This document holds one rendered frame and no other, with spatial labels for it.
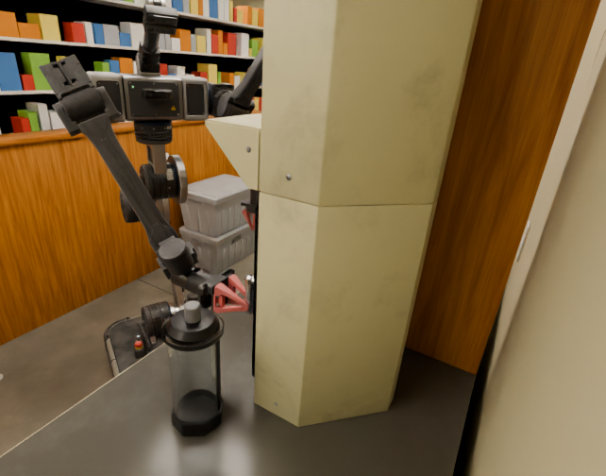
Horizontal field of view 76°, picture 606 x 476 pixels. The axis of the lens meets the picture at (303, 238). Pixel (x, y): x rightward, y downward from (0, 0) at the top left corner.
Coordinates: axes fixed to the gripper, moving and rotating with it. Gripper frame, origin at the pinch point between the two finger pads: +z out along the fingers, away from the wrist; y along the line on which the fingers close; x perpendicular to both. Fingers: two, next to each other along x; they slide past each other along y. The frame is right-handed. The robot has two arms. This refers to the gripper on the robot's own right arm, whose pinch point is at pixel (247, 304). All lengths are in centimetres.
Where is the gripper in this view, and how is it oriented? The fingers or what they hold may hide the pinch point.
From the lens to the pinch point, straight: 83.3
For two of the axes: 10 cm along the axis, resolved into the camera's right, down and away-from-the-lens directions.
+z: 8.6, 3.0, -4.0
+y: 4.9, -3.2, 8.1
